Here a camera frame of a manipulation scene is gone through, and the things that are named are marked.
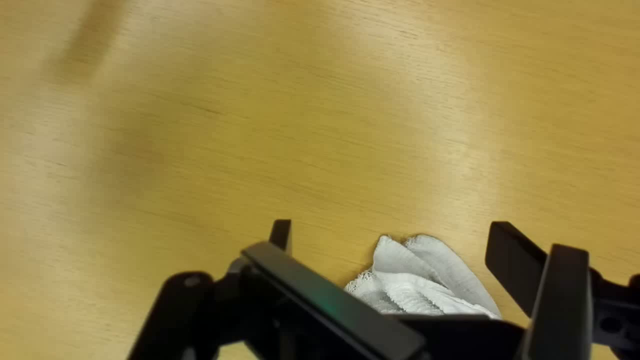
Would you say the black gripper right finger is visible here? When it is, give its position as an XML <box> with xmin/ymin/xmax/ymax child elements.
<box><xmin>483</xmin><ymin>220</ymin><xmax>640</xmax><ymax>360</ymax></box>

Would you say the white kitchen towel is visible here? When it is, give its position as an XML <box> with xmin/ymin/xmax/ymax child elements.
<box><xmin>342</xmin><ymin>233</ymin><xmax>503</xmax><ymax>320</ymax></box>

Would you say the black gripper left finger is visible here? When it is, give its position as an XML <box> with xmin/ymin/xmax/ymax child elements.
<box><xmin>126</xmin><ymin>218</ymin><xmax>428</xmax><ymax>360</ymax></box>

